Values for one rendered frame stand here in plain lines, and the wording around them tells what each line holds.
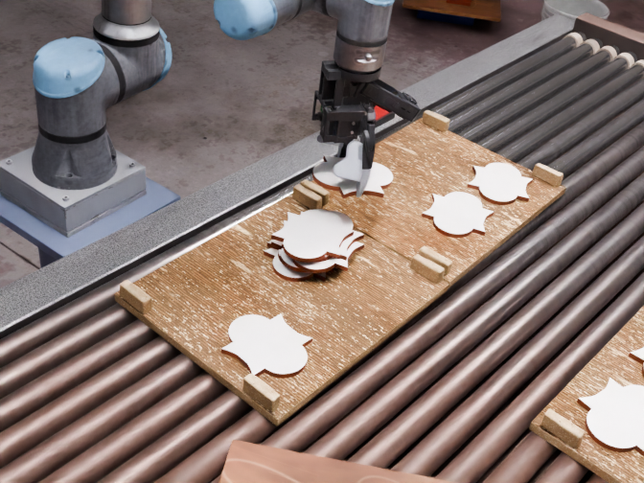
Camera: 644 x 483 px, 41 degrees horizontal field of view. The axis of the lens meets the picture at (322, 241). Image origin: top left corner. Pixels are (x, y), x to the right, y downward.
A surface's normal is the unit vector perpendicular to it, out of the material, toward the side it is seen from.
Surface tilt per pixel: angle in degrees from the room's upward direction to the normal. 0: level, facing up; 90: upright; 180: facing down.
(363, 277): 0
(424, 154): 0
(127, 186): 90
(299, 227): 0
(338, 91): 90
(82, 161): 73
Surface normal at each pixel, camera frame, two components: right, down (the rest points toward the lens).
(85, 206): 0.79, 0.43
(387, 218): 0.09, -0.78
